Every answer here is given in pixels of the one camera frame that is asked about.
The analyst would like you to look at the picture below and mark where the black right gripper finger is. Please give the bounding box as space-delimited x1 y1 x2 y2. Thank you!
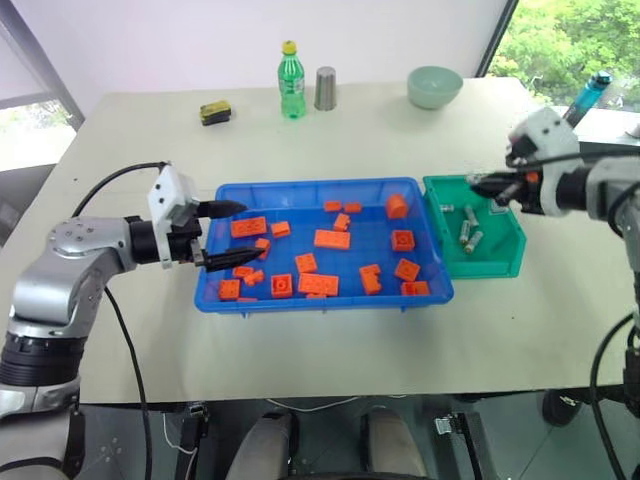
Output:
466 171 530 186
471 181 523 205

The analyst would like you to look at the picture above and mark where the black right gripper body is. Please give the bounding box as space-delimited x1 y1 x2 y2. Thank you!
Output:
505 136 545 213

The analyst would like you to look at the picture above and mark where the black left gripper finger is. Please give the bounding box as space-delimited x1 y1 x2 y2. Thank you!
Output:
191 239 266 274
196 199 248 220

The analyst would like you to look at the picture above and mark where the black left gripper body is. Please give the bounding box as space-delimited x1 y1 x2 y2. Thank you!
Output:
166 200 205 265

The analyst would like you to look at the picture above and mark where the green plastic bin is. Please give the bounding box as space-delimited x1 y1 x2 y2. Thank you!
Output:
422 172 528 280

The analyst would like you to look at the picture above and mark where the blue plastic bin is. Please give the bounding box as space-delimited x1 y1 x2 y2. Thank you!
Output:
193 177 456 316

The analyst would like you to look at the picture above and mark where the wide orange toy brick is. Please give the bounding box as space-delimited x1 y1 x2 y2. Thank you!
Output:
313 228 353 251
297 272 341 298
229 216 269 239

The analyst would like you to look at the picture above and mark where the yellow black eraser block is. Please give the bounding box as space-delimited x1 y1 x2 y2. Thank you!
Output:
198 99 233 128

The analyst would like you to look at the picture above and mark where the rounded orange toy block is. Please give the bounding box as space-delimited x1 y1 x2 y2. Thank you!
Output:
384 193 411 221

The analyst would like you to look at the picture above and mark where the pale green ceramic bowl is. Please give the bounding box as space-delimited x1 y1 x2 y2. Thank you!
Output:
405 65 464 111

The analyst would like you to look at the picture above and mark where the blue water bottle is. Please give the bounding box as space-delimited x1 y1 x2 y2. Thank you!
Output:
561 70 615 127

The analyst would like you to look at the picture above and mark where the notched orange toy brick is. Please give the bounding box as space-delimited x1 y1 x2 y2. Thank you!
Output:
358 263 384 296

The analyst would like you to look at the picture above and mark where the green plastic soda bottle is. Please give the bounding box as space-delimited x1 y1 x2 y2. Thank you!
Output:
275 40 309 121

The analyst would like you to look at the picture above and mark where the steel metal cup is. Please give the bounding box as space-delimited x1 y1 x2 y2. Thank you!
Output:
313 65 339 112

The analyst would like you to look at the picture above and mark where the grey rounded robot leg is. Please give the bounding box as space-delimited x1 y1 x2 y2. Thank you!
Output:
230 408 300 480
358 405 429 480

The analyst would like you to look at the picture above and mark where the black caster wheel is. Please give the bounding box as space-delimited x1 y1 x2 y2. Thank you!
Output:
541 388 585 428

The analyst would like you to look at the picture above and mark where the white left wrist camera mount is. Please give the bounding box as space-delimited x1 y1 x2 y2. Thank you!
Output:
146 163 202 270

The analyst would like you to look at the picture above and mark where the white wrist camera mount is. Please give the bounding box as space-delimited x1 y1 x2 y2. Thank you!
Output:
146 163 202 270
506 106 581 217

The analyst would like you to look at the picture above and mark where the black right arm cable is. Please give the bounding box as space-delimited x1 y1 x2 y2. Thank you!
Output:
504 150 640 169

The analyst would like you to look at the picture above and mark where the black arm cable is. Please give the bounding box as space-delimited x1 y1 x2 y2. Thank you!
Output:
71 161 169 480
504 150 640 169

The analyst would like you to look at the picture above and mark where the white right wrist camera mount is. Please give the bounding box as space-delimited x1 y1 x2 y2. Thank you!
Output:
506 106 581 217

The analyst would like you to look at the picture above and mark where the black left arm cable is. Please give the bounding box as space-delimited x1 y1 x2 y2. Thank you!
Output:
71 161 169 480

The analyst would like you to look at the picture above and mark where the black table leg bracket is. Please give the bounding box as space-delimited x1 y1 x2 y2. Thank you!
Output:
433 410 499 480
174 401 210 480

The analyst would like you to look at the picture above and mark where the thin white cable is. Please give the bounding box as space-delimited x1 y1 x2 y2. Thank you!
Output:
161 393 409 456

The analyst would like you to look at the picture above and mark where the black lower right cable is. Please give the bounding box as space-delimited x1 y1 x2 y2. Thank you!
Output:
588 311 640 480

